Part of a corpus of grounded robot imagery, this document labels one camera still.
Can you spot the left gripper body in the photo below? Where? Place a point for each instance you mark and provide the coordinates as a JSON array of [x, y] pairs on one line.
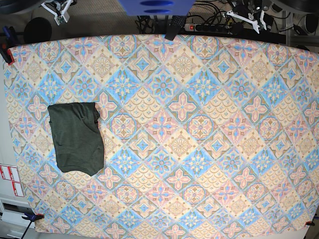
[[250, 11]]

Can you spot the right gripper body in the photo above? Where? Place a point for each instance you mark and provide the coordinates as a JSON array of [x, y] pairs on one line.
[[58, 8]]

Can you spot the dark green long-sleeve shirt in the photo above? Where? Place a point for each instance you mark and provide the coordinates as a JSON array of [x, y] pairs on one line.
[[76, 137]]

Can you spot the upper left blue clamp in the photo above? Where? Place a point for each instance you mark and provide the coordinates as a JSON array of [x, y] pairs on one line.
[[8, 33]]

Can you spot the black remote control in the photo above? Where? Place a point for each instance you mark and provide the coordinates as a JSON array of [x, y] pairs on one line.
[[177, 22]]

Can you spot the blue plastic box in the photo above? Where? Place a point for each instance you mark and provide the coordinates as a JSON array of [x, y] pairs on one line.
[[156, 7]]

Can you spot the patterned tile tablecloth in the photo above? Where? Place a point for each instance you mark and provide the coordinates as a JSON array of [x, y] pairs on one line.
[[204, 137]]

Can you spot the red white sticker sheet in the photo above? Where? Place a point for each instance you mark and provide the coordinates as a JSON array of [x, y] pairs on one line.
[[10, 173]]

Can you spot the left orange black clamp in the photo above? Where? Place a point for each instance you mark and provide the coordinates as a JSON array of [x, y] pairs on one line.
[[32, 217]]

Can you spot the orange black clamp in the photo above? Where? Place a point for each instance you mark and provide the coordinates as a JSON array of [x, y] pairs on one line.
[[32, 217], [310, 224]]

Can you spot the right orange black clamp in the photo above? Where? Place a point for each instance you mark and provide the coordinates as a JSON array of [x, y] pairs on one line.
[[310, 224]]

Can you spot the white power strip red switch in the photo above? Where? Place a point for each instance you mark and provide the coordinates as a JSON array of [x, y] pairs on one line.
[[204, 28]]

